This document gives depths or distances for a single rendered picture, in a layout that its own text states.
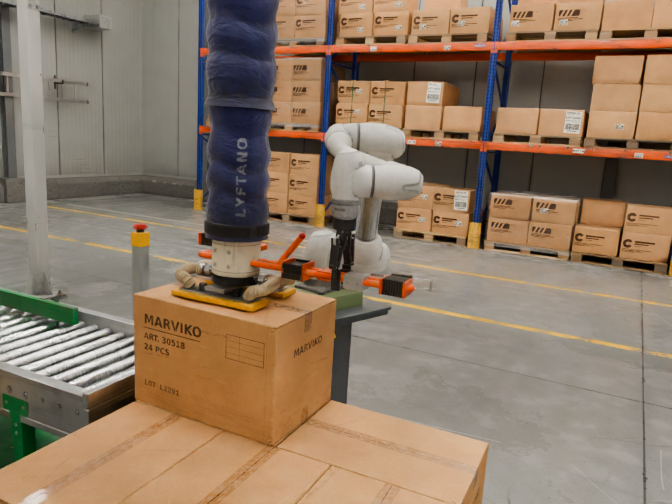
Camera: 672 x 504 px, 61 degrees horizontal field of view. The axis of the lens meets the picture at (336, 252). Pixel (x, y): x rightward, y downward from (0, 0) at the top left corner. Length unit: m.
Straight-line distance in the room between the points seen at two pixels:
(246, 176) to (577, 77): 8.58
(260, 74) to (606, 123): 7.20
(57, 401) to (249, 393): 0.75
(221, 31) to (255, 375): 1.08
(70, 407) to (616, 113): 7.75
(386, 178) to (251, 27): 0.63
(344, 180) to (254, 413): 0.80
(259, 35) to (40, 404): 1.52
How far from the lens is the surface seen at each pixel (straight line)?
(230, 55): 1.93
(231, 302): 1.93
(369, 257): 2.62
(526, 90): 10.24
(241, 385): 1.93
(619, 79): 8.80
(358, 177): 1.78
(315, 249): 2.63
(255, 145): 1.93
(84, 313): 3.15
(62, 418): 2.35
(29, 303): 3.31
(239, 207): 1.93
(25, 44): 5.47
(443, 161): 10.50
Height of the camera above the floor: 1.52
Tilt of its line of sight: 11 degrees down
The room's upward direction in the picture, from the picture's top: 3 degrees clockwise
